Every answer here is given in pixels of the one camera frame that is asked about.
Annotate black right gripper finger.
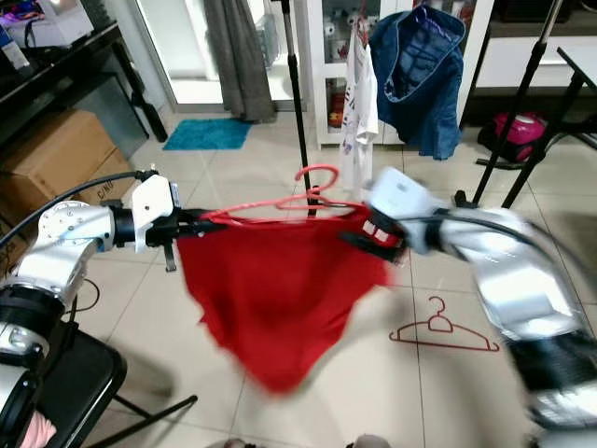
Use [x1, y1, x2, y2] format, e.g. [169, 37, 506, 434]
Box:
[340, 231, 407, 264]

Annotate plain red shirt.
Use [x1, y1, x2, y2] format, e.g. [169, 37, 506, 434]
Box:
[175, 207, 395, 398]

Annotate red wire clothes hanger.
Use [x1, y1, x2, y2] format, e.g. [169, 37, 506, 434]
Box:
[205, 163, 374, 228]
[354, 5, 370, 48]
[389, 297, 502, 354]

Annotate teal floor mat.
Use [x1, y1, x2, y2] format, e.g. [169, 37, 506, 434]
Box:
[163, 118, 255, 151]

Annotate cardboard box black print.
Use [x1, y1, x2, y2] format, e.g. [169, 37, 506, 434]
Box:
[79, 149, 138, 208]

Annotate black and silver clothes rack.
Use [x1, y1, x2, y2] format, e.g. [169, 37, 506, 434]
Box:
[275, 0, 570, 222]

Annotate white printed t-shirt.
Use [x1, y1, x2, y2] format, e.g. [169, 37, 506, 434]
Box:
[339, 19, 381, 202]

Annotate large plain cardboard box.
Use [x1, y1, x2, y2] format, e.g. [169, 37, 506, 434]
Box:
[0, 109, 122, 202]

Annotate grey curtain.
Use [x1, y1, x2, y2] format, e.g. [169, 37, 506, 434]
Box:
[202, 0, 276, 122]

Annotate blue denim jacket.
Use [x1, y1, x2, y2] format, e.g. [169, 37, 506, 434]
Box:
[368, 5, 467, 160]

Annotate white framed glass door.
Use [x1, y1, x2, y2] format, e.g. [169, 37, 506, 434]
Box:
[135, 0, 211, 105]

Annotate white glass-door cabinet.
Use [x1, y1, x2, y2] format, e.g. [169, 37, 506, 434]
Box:
[303, 0, 495, 148]

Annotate black chair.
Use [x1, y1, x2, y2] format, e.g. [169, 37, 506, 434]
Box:
[42, 322, 199, 448]

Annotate pink and black appliance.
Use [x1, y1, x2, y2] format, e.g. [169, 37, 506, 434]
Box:
[488, 112, 548, 162]

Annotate black desk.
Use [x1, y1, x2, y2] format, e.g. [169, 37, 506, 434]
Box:
[0, 23, 169, 146]

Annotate grey right robot foot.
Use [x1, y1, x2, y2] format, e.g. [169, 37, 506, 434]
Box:
[350, 434, 395, 448]

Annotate white table black legs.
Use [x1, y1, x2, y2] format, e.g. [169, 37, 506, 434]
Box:
[504, 45, 597, 208]

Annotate white low drawer cabinet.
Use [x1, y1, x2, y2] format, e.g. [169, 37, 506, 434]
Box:
[466, 35, 597, 92]

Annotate white desktop device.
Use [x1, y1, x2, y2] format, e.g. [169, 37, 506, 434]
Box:
[0, 0, 96, 48]

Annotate black television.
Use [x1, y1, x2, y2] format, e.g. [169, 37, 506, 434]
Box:
[490, 0, 597, 24]

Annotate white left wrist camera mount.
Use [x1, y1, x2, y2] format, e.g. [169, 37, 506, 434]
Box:
[132, 173, 181, 255]

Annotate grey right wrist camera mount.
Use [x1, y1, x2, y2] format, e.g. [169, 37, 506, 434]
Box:
[368, 167, 441, 253]

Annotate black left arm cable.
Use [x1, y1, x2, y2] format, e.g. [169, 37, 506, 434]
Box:
[0, 170, 158, 248]

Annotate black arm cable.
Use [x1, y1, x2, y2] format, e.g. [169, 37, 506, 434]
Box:
[438, 210, 579, 281]
[0, 170, 158, 248]

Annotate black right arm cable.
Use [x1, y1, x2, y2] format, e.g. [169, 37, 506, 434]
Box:
[438, 210, 579, 281]

